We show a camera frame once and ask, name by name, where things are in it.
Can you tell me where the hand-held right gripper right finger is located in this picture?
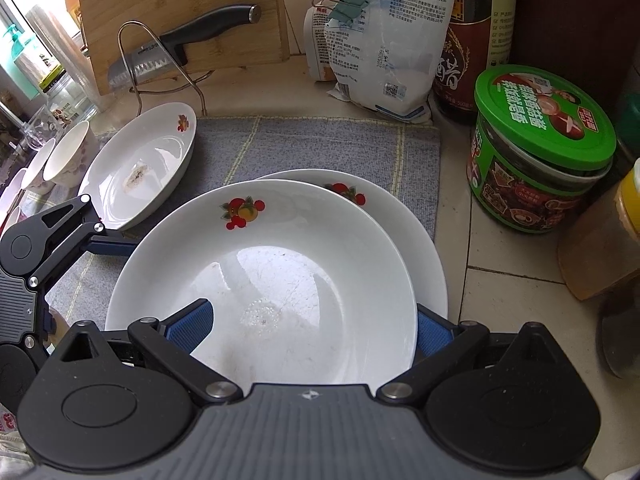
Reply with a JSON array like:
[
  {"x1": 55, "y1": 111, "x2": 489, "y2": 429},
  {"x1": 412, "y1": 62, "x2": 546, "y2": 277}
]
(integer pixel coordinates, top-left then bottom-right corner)
[{"x1": 376, "y1": 305, "x2": 568, "y2": 403}]

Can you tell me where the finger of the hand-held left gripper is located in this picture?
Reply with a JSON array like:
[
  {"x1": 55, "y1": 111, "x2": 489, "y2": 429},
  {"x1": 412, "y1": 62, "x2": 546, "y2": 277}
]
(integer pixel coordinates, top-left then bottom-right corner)
[
  {"x1": 25, "y1": 305, "x2": 66, "y2": 358},
  {"x1": 27, "y1": 195, "x2": 137, "y2": 290}
]

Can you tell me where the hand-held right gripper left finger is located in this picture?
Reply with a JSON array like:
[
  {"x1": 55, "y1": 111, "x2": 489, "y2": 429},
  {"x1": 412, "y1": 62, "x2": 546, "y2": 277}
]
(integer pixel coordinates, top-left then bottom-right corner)
[{"x1": 60, "y1": 298, "x2": 245, "y2": 407}]

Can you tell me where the white plate with brown stain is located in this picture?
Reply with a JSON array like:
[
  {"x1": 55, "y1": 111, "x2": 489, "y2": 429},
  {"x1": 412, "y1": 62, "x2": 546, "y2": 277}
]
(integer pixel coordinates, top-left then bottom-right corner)
[{"x1": 78, "y1": 102, "x2": 197, "y2": 232}]

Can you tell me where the white floral bowl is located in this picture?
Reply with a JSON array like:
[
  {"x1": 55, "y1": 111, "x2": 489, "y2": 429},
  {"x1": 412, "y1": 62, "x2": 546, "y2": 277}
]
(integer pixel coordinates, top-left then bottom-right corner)
[
  {"x1": 0, "y1": 167, "x2": 28, "y2": 233},
  {"x1": 20, "y1": 137, "x2": 57, "y2": 193},
  {"x1": 42, "y1": 120, "x2": 94, "y2": 188}
]

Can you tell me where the white fruit print plate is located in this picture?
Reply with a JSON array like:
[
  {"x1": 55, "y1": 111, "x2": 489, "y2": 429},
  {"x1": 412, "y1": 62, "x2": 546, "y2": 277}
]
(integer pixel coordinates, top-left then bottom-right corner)
[
  {"x1": 105, "y1": 180, "x2": 419, "y2": 387},
  {"x1": 255, "y1": 168, "x2": 449, "y2": 322}
]

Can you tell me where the clear glass mug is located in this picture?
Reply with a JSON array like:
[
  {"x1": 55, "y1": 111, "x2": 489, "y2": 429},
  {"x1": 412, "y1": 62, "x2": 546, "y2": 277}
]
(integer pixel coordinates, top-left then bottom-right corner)
[{"x1": 20, "y1": 105, "x2": 66, "y2": 156}]

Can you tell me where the glass jar with fruit label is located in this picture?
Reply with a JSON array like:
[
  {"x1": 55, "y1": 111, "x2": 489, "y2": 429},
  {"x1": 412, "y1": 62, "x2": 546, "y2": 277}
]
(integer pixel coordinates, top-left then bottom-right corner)
[{"x1": 42, "y1": 64, "x2": 98, "y2": 123}]

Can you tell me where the plastic bottle with red cap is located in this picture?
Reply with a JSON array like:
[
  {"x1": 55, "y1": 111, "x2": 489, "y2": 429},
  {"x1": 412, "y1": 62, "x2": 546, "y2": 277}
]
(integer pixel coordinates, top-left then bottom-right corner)
[{"x1": 597, "y1": 290, "x2": 640, "y2": 380}]

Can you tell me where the yellow lidded jar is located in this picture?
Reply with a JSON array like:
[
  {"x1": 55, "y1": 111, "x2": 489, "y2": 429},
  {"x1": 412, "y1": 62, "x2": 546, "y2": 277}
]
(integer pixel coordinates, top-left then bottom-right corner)
[{"x1": 557, "y1": 157, "x2": 640, "y2": 302}]

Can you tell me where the green dish soap bottle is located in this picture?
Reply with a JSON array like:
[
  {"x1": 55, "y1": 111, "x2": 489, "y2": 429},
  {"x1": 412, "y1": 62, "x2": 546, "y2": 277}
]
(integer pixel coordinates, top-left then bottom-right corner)
[{"x1": 2, "y1": 22, "x2": 41, "y2": 101}]

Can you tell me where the grey teal checked cloth mat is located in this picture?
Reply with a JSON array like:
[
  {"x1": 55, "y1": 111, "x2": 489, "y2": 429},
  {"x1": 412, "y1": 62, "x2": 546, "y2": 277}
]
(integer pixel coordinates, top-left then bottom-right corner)
[{"x1": 47, "y1": 115, "x2": 442, "y2": 326}]

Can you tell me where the green lidded sauce jar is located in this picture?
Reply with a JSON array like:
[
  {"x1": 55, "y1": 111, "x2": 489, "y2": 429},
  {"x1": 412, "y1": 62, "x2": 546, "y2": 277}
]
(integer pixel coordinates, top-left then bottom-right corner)
[{"x1": 466, "y1": 64, "x2": 617, "y2": 233}]

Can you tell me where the white printed plastic bag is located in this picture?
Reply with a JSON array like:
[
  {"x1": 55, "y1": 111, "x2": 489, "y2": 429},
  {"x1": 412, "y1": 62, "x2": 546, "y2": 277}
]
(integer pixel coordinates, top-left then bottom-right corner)
[{"x1": 324, "y1": 0, "x2": 463, "y2": 123}]

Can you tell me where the small green container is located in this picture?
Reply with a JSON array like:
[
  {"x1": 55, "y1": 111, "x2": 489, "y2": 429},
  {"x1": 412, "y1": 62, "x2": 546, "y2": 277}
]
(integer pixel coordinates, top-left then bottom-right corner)
[{"x1": 615, "y1": 90, "x2": 640, "y2": 161}]

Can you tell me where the orange and white bag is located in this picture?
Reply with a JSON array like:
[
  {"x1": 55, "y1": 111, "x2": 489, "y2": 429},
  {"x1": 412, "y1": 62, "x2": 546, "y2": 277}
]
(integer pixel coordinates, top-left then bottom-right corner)
[{"x1": 304, "y1": 2, "x2": 341, "y2": 82}]

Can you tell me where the dark soy sauce bottle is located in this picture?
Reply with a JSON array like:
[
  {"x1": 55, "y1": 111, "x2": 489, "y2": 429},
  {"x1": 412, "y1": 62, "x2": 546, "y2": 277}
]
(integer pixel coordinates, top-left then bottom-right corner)
[{"x1": 432, "y1": 0, "x2": 518, "y2": 126}]

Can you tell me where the teal bag clip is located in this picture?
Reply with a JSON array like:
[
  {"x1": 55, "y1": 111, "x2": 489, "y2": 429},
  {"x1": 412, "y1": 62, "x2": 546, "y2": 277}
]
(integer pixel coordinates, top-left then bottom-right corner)
[{"x1": 327, "y1": 0, "x2": 370, "y2": 25}]

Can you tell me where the dark wooden knife block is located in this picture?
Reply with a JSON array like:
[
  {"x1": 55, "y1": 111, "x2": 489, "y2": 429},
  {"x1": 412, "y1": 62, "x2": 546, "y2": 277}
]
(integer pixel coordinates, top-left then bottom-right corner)
[{"x1": 510, "y1": 0, "x2": 640, "y2": 91}]

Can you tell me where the metal wire rack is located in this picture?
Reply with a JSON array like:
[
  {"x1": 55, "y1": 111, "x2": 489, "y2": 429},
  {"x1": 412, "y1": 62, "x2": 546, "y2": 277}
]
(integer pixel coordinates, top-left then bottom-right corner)
[{"x1": 117, "y1": 21, "x2": 213, "y2": 116}]

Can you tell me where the black handled kitchen knife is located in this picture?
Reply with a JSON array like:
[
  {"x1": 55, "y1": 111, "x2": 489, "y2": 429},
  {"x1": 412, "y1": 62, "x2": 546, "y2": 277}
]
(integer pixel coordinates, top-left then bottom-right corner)
[{"x1": 107, "y1": 4, "x2": 262, "y2": 92}]

